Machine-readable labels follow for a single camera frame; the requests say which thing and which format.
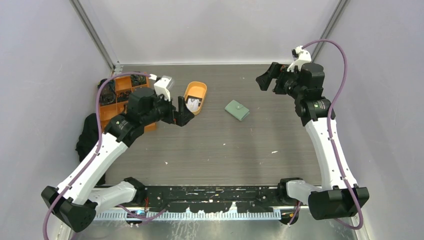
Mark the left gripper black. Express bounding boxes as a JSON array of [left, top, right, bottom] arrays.
[[141, 89, 194, 127]]

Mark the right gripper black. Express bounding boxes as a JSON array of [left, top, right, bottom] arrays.
[[256, 62, 305, 100]]

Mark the green card holder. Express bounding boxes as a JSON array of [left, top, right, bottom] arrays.
[[224, 100, 250, 121]]

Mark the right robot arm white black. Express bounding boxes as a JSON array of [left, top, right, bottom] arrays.
[[256, 62, 370, 220]]

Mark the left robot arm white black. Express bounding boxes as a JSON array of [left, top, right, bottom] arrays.
[[41, 87, 195, 233]]

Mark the orange oval tray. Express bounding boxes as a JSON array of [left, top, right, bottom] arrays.
[[184, 81, 208, 116]]

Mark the dark rolled item top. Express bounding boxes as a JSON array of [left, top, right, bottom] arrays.
[[130, 74, 147, 87]]

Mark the dark rolled item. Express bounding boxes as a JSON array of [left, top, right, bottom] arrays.
[[130, 74, 147, 87], [97, 78, 116, 92], [99, 88, 116, 106]]

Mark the dark item middle compartment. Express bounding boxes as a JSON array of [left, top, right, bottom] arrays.
[[116, 90, 132, 103]]

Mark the orange compartment organizer box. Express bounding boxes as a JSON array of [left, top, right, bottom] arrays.
[[99, 75, 150, 130]]

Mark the dark rolled item left upper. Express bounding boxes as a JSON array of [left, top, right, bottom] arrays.
[[97, 78, 116, 92]]

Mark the dark rolled item left lower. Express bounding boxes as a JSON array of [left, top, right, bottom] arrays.
[[99, 88, 116, 106]]

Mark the black cloth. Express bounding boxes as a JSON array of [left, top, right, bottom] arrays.
[[75, 113, 107, 186]]

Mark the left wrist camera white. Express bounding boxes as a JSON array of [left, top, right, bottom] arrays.
[[149, 74, 175, 102]]

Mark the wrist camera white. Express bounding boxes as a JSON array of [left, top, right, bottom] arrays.
[[149, 74, 175, 102], [286, 45, 312, 73]]

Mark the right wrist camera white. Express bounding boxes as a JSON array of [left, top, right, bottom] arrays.
[[286, 45, 312, 73]]

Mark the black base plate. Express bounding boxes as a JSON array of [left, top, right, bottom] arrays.
[[122, 185, 306, 213]]

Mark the aluminium frame rail right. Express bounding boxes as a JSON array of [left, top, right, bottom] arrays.
[[311, 0, 351, 62]]

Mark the aluminium frame rail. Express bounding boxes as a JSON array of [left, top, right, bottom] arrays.
[[311, 0, 351, 62], [69, 0, 121, 71]]

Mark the aluminium frame rail left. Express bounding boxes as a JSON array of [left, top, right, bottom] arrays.
[[69, 0, 121, 71]]

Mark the white slotted cable duct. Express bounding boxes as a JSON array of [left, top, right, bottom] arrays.
[[94, 209, 281, 221]]

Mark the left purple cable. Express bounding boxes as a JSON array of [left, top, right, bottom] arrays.
[[42, 71, 153, 240]]

